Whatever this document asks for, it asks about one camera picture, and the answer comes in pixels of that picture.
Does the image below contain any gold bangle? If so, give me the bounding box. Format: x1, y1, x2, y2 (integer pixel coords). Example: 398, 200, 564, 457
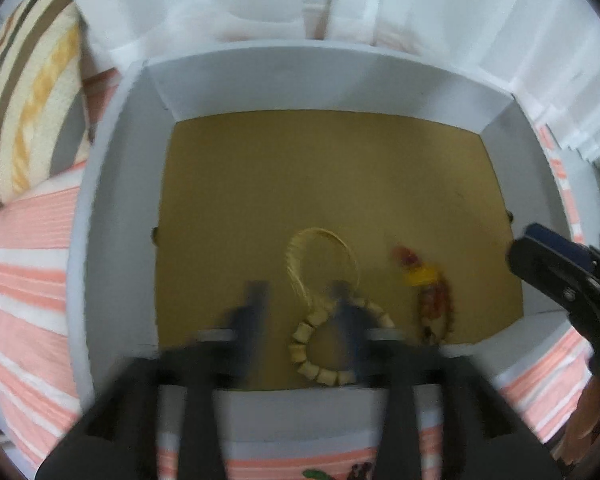
284, 227, 360, 306

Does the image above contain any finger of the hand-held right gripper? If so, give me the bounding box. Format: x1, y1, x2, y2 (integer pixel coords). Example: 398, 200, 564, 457
524, 223, 593, 261
506, 238, 600, 322

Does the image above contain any cream wooden bead bracelet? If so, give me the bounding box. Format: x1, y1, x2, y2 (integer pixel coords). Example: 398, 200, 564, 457
289, 297, 396, 387

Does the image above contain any striped pillow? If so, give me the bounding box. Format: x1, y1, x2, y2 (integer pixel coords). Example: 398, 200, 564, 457
0, 0, 93, 216

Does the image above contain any person's right hand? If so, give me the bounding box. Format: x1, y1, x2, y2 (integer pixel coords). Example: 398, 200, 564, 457
554, 372, 600, 467

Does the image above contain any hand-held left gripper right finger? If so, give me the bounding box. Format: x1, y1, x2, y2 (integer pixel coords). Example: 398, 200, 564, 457
330, 282, 563, 480

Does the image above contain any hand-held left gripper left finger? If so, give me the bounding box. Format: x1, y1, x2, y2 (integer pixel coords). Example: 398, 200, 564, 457
35, 280, 271, 480

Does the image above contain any peach striped bedsheet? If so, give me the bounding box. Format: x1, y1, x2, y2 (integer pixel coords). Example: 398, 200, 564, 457
0, 67, 600, 480

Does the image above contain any red bead bracelet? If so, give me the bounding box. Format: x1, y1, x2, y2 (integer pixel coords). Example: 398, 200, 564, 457
390, 245, 458, 346

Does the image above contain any white cardboard box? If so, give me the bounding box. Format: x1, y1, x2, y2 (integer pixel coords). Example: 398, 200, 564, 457
69, 45, 588, 448

